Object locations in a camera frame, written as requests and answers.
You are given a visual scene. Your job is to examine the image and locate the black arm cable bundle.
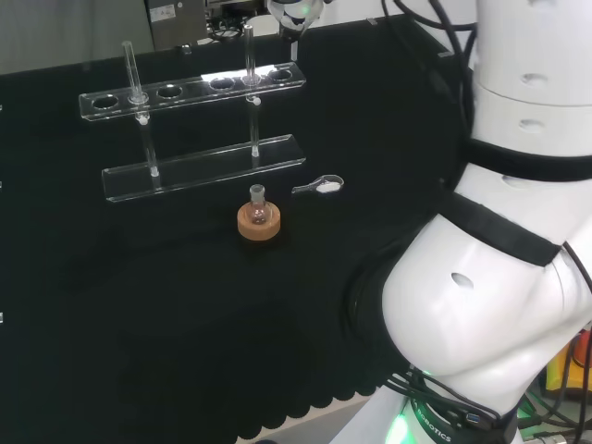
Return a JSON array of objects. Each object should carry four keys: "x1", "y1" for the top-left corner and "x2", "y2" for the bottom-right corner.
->
[{"x1": 381, "y1": 0, "x2": 480, "y2": 135}]

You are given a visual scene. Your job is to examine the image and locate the grey metal box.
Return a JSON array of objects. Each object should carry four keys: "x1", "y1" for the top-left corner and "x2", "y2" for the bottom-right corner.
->
[{"x1": 146, "y1": 0, "x2": 208, "y2": 48}]

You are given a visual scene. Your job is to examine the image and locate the yellow stop button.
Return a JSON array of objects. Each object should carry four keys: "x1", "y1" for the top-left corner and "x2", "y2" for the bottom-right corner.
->
[{"x1": 545, "y1": 332, "x2": 592, "y2": 394}]

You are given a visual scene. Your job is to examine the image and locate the glass weighing funnel with powder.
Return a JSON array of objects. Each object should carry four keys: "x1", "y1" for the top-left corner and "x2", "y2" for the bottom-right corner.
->
[{"x1": 290, "y1": 174, "x2": 346, "y2": 196}]

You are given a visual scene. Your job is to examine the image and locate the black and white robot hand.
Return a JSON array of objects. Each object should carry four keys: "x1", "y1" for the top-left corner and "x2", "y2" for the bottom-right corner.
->
[{"x1": 266, "y1": 0, "x2": 325, "y2": 43}]

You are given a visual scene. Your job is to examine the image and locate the cork ring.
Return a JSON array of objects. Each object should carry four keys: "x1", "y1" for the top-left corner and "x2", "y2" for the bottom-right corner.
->
[{"x1": 236, "y1": 203, "x2": 283, "y2": 242}]

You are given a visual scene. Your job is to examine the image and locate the clear acrylic funnel stand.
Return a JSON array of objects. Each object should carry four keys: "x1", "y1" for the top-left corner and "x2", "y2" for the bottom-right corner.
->
[{"x1": 78, "y1": 23, "x2": 308, "y2": 204}]

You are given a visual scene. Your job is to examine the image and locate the glass round-bottom flask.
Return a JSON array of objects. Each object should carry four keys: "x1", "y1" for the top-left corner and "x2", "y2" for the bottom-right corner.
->
[{"x1": 248, "y1": 183, "x2": 272, "y2": 227}]

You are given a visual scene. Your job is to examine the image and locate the black cloth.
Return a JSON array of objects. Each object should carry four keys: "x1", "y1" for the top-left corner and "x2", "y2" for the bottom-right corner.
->
[{"x1": 0, "y1": 16, "x2": 480, "y2": 444}]

